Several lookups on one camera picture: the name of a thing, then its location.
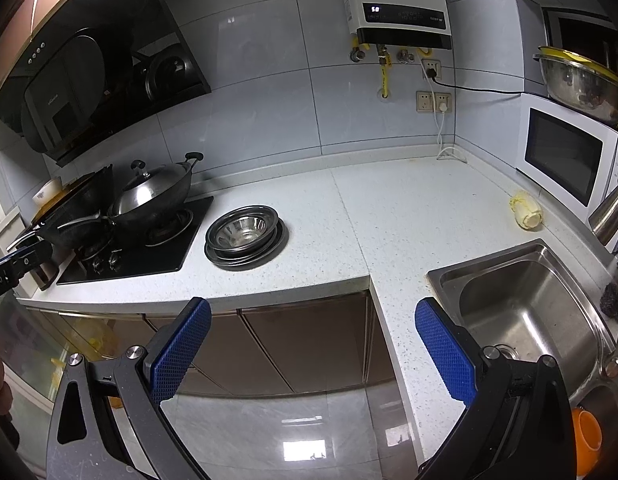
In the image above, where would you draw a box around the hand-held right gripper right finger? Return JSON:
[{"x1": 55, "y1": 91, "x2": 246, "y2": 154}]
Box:
[{"x1": 414, "y1": 296, "x2": 577, "y2": 480}]

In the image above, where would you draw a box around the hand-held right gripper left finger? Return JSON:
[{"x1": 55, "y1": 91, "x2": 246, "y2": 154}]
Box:
[{"x1": 46, "y1": 296, "x2": 212, "y2": 480}]

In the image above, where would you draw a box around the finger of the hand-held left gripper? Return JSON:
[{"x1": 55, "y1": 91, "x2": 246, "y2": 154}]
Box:
[{"x1": 6, "y1": 232, "x2": 55, "y2": 281}]

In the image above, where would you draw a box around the small steel bowl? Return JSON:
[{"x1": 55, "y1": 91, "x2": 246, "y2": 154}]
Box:
[
  {"x1": 228, "y1": 226, "x2": 264, "y2": 245},
  {"x1": 210, "y1": 214, "x2": 271, "y2": 252}
]

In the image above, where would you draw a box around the plain steel plate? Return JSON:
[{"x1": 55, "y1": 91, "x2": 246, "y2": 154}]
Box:
[{"x1": 205, "y1": 204, "x2": 281, "y2": 262}]

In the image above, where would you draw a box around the person's left hand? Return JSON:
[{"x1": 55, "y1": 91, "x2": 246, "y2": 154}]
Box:
[{"x1": 0, "y1": 332, "x2": 21, "y2": 461}]

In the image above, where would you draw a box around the brown cabinet door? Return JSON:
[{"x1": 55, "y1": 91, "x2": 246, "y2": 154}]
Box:
[
  {"x1": 143, "y1": 309, "x2": 296, "y2": 397},
  {"x1": 238, "y1": 291, "x2": 376, "y2": 394}
]

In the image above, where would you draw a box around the black frying pan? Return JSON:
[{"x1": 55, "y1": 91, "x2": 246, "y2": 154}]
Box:
[{"x1": 6, "y1": 162, "x2": 115, "y2": 254}]

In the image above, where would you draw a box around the white container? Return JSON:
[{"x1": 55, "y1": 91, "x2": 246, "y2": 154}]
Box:
[{"x1": 32, "y1": 178, "x2": 65, "y2": 206}]

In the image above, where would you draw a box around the stainless steel sink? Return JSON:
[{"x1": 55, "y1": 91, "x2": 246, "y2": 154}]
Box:
[{"x1": 426, "y1": 238, "x2": 618, "y2": 403}]

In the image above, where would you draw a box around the black glass gas stove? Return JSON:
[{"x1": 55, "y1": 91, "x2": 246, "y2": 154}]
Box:
[{"x1": 56, "y1": 195, "x2": 215, "y2": 287}]

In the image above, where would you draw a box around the steel wok lid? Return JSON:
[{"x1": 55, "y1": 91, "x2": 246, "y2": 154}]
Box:
[{"x1": 112, "y1": 159, "x2": 184, "y2": 217}]

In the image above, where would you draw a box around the steel wok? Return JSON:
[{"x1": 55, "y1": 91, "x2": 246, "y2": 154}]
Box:
[{"x1": 106, "y1": 152, "x2": 205, "y2": 234}]

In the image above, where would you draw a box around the orange plastic cup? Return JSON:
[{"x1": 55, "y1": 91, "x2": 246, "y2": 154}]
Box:
[{"x1": 571, "y1": 406, "x2": 604, "y2": 479}]

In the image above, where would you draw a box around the pale yellow napa cabbage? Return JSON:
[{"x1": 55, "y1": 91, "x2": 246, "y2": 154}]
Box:
[{"x1": 508, "y1": 190, "x2": 544, "y2": 231}]

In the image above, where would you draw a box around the dark steel wool scrubber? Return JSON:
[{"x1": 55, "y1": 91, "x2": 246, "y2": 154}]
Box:
[{"x1": 598, "y1": 282, "x2": 618, "y2": 320}]

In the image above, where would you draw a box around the black range hood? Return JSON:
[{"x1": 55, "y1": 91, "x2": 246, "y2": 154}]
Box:
[{"x1": 0, "y1": 0, "x2": 213, "y2": 169}]

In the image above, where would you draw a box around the steel kettle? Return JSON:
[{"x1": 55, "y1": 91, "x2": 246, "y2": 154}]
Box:
[{"x1": 588, "y1": 179, "x2": 618, "y2": 254}]

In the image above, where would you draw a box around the white microwave oven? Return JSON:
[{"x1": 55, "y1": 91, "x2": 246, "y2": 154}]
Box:
[{"x1": 516, "y1": 92, "x2": 618, "y2": 213}]

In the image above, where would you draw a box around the yellow gas pipe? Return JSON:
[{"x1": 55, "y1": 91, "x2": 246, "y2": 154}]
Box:
[{"x1": 376, "y1": 44, "x2": 393, "y2": 100}]

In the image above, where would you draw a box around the large steel basin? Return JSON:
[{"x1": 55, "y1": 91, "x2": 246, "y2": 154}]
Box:
[{"x1": 534, "y1": 52, "x2": 618, "y2": 127}]

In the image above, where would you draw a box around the yellow plastic lid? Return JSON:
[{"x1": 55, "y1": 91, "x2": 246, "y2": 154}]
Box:
[{"x1": 538, "y1": 45, "x2": 618, "y2": 84}]

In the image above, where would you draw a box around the white power cable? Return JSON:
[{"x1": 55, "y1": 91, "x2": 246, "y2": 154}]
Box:
[{"x1": 435, "y1": 101, "x2": 468, "y2": 162}]

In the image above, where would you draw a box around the beige wall socket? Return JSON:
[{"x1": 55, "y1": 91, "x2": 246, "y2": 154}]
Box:
[{"x1": 415, "y1": 90, "x2": 454, "y2": 114}]

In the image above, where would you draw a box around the black power cable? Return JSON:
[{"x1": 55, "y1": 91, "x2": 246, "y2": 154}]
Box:
[{"x1": 425, "y1": 67, "x2": 528, "y2": 94}]

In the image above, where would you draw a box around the grey wall cabinet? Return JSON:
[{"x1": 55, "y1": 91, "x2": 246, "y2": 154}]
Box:
[{"x1": 514, "y1": 0, "x2": 618, "y2": 97}]

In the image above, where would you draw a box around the white wall water heater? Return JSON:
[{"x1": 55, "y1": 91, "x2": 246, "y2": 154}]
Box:
[{"x1": 336, "y1": 0, "x2": 453, "y2": 51}]

